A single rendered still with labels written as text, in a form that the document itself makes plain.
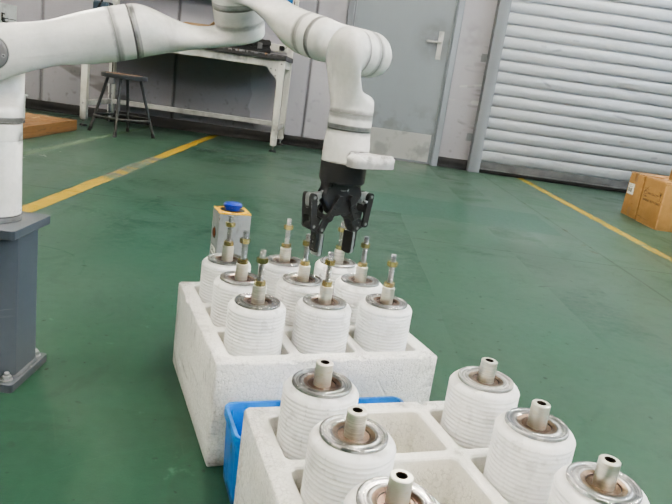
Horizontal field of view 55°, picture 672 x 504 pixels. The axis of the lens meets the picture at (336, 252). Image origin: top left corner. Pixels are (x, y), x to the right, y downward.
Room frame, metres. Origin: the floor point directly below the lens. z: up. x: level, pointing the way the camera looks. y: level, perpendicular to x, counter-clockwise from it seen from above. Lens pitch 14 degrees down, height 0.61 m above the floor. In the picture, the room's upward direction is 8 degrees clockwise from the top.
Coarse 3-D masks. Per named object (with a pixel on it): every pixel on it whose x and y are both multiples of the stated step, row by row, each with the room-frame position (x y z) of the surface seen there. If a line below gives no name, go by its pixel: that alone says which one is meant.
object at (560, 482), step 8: (568, 464) 0.64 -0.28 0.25; (560, 472) 0.62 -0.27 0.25; (560, 480) 0.61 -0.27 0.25; (552, 488) 0.62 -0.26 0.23; (560, 488) 0.60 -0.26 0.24; (568, 488) 0.59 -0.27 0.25; (552, 496) 0.61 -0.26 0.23; (560, 496) 0.59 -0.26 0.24; (568, 496) 0.58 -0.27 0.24; (576, 496) 0.58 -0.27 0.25; (584, 496) 0.58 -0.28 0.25
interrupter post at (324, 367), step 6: (318, 360) 0.75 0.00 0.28; (324, 360) 0.75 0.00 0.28; (330, 360) 0.75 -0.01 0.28; (318, 366) 0.74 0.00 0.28; (324, 366) 0.73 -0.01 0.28; (330, 366) 0.74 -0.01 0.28; (318, 372) 0.73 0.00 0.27; (324, 372) 0.73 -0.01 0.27; (330, 372) 0.74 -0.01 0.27; (318, 378) 0.73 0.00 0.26; (324, 378) 0.73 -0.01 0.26; (330, 378) 0.74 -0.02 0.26; (318, 384) 0.73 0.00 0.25; (324, 384) 0.73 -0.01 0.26; (330, 384) 0.74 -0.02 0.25
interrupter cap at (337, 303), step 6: (306, 294) 1.07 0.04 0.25; (312, 294) 1.08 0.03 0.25; (318, 294) 1.08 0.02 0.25; (306, 300) 1.04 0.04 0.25; (312, 300) 1.05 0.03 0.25; (336, 300) 1.07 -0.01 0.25; (342, 300) 1.07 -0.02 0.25; (312, 306) 1.02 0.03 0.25; (318, 306) 1.02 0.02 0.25; (324, 306) 1.03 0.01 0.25; (330, 306) 1.03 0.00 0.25; (336, 306) 1.03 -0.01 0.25; (342, 306) 1.03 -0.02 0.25
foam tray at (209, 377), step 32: (192, 288) 1.23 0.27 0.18; (192, 320) 1.10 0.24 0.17; (192, 352) 1.08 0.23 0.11; (224, 352) 0.95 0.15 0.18; (288, 352) 0.99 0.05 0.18; (352, 352) 1.04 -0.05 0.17; (384, 352) 1.04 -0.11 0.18; (416, 352) 1.06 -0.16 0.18; (192, 384) 1.05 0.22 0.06; (224, 384) 0.91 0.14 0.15; (256, 384) 0.93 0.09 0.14; (384, 384) 1.02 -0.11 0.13; (416, 384) 1.05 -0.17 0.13; (192, 416) 1.03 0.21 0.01; (224, 448) 0.92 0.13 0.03
